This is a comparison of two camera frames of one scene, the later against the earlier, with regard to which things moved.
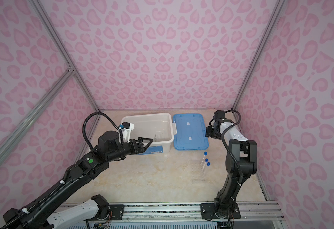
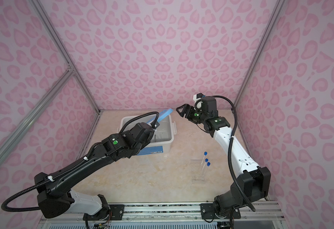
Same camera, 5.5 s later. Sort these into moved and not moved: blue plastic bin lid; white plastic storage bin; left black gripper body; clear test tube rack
Moved: left black gripper body; blue plastic bin lid
Not moved: clear test tube rack; white plastic storage bin
